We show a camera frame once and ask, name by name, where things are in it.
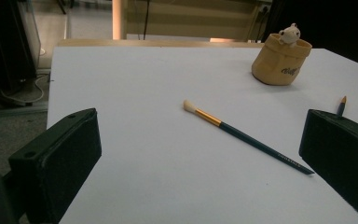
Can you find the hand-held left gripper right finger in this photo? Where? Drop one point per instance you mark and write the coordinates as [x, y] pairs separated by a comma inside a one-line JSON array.
[[341, 152]]

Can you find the white table sheet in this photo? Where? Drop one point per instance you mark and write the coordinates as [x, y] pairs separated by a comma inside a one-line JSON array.
[[167, 174]]

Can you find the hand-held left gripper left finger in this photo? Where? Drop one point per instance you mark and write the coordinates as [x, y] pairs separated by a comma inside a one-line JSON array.
[[59, 161]]

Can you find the wooden pencil cup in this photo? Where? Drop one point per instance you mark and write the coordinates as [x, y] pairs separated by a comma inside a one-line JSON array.
[[276, 62]]

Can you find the thin blue gold-tipped brush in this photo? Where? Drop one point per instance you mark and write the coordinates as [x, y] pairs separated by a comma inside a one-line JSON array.
[[341, 109]]

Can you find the beige wooden shelf unit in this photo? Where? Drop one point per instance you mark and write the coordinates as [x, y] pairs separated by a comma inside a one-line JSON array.
[[199, 25]]

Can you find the black curtain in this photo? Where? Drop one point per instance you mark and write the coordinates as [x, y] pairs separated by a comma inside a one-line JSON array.
[[338, 18]]

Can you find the dark cabinet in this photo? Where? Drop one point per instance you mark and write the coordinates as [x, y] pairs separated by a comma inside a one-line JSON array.
[[0, 37]]

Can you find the small white plush bear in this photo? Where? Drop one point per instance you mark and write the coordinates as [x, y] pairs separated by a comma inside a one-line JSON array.
[[289, 34]]

